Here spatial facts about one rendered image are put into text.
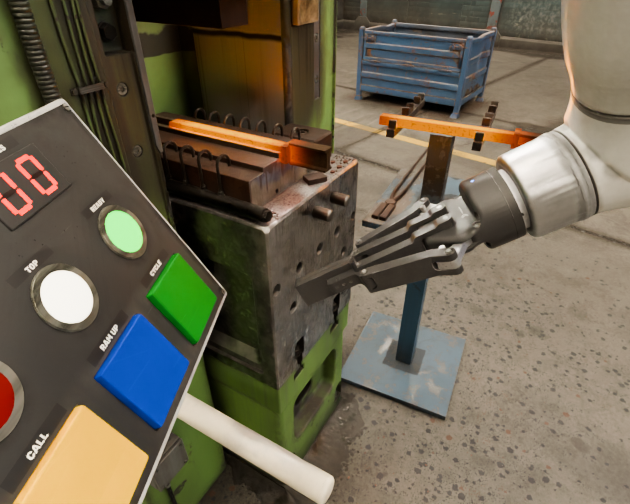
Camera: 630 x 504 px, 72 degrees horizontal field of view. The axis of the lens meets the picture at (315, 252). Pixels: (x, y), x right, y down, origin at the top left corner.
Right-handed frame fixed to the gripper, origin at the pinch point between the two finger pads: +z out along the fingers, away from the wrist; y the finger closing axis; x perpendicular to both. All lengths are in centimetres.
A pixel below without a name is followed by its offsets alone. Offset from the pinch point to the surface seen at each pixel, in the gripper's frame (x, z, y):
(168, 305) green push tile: 8.0, 14.3, -4.8
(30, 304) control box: 17.4, 16.2, -14.2
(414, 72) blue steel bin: -78, -63, 421
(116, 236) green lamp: 16.3, 14.6, -3.2
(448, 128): -15, -26, 65
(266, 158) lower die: 5.5, 10.0, 42.0
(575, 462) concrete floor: -125, -22, 44
